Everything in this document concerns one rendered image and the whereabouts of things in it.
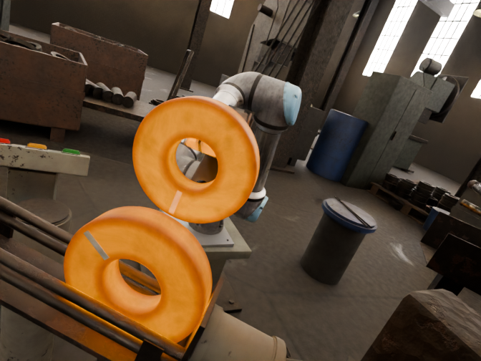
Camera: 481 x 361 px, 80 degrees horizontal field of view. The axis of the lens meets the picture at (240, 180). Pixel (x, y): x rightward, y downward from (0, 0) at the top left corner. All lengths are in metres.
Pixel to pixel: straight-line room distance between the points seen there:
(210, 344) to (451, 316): 0.23
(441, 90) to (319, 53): 5.44
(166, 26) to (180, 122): 11.85
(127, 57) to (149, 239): 3.80
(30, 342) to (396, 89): 3.96
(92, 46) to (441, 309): 3.94
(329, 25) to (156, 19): 9.22
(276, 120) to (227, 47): 11.95
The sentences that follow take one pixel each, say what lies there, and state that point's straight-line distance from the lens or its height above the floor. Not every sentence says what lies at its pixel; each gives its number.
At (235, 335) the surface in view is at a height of 0.70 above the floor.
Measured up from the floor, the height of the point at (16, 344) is 0.16.
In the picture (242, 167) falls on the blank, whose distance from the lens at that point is 0.33.
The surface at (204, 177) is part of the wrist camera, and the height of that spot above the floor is 0.76.
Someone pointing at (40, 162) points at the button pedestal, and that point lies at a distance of 0.84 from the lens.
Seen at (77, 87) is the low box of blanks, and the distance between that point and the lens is 2.51.
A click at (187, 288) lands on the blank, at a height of 0.74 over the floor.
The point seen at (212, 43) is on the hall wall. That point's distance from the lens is 12.59.
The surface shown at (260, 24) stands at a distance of 6.35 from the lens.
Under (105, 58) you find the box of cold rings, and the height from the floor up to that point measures 0.56.
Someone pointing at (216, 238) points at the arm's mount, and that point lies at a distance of 1.17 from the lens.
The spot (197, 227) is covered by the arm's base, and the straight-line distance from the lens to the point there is 1.17.
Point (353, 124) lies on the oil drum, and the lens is 4.03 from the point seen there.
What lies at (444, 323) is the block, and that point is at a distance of 0.34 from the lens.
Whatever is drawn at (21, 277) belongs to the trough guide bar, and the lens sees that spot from 0.39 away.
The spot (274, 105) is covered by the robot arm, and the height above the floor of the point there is 0.88.
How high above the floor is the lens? 0.94
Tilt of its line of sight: 20 degrees down
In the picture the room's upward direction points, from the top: 20 degrees clockwise
